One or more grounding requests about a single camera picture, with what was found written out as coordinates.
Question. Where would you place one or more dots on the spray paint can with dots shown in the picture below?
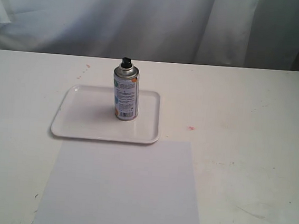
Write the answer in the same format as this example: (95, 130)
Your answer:
(126, 90)

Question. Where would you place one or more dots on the white rectangular plastic tray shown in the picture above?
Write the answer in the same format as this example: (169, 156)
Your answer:
(87, 112)

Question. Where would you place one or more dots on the white paper sheet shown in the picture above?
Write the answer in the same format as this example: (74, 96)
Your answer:
(111, 183)

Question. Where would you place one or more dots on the white backdrop curtain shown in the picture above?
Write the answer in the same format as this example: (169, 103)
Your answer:
(240, 33)

